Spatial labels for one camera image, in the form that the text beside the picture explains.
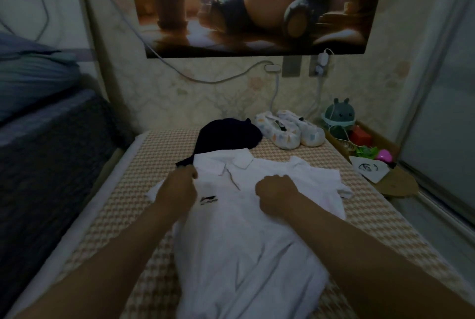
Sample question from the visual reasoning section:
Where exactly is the white polo shirt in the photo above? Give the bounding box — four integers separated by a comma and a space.
146, 149, 354, 319

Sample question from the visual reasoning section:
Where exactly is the teal round bunny lamp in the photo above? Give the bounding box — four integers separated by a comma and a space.
322, 97, 357, 132

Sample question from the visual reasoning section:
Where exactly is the grey wall socket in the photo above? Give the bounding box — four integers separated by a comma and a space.
281, 55, 304, 78

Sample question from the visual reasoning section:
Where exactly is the red toy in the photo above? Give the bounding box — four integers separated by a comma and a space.
349, 125, 375, 147

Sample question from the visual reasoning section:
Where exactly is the grey sliding door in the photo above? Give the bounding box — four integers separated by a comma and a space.
399, 3, 475, 227

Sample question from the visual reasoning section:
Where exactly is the cartoon bear wall poster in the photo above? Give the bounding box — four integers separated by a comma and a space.
126, 0, 390, 59

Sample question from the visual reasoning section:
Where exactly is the person's left forearm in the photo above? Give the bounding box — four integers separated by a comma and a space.
15, 200, 183, 319

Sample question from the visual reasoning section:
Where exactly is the dark patterned bed cover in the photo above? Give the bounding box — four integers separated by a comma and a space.
0, 88, 131, 316

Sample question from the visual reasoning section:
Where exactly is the white charger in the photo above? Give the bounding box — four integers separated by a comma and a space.
312, 50, 332, 78

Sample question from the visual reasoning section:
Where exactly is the wooden bedside tray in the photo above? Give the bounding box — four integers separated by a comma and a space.
325, 125, 420, 198

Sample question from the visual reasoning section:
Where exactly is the person's left hand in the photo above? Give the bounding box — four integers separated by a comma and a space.
154, 164, 199, 220

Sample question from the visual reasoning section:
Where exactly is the thin white charger cable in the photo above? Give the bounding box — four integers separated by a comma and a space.
304, 76, 335, 119

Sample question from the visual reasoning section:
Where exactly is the person's right forearm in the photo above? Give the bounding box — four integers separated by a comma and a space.
285, 195, 475, 319

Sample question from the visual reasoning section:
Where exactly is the green toy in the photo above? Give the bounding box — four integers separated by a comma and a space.
353, 145, 380, 159

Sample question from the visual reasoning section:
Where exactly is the grey-green pillow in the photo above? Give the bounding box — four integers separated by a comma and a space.
0, 54, 83, 126

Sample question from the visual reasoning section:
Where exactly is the black tree print t-shirt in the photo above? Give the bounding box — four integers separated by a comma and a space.
175, 118, 264, 168

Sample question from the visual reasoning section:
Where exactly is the person's right hand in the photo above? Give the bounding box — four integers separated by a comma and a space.
254, 174, 302, 220

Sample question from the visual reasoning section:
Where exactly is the white printed card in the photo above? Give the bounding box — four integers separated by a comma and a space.
349, 155, 391, 184

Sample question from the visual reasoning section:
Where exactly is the long white cable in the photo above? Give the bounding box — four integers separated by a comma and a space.
74, 0, 283, 84

